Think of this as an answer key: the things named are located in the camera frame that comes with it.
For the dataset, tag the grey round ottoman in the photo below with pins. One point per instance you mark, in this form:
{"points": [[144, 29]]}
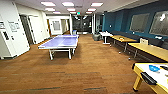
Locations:
{"points": [[96, 36]]}

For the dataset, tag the large wall window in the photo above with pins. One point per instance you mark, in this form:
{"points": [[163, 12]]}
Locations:
{"points": [[160, 23], [139, 22]]}

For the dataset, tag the white laptop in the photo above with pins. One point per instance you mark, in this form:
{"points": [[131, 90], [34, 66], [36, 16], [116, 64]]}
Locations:
{"points": [[144, 41]]}

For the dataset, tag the blue ping pong table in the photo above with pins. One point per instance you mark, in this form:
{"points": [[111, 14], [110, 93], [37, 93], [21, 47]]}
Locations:
{"points": [[61, 41]]}

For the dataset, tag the green exit sign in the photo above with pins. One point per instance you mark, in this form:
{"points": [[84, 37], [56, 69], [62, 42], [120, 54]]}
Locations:
{"points": [[78, 13]]}

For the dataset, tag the white table with dishes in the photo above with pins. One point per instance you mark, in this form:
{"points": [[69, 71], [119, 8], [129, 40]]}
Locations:
{"points": [[151, 75]]}

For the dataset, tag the small white table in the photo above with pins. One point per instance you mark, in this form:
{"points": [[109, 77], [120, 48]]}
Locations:
{"points": [[105, 34]]}

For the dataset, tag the white wall paper sheet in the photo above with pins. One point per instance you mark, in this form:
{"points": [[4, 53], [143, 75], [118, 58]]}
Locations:
{"points": [[14, 26]]}

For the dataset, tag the long wooden table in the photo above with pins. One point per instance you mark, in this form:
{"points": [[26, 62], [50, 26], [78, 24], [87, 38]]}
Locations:
{"points": [[123, 39], [150, 50]]}

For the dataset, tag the blue bowl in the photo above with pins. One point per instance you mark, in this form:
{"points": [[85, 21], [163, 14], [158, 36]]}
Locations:
{"points": [[154, 68]]}

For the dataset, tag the rectangular ceiling light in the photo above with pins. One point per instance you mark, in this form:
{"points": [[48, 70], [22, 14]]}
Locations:
{"points": [[68, 4], [48, 4], [97, 4]]}

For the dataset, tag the white door with window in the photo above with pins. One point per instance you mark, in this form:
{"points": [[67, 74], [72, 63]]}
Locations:
{"points": [[55, 26]]}

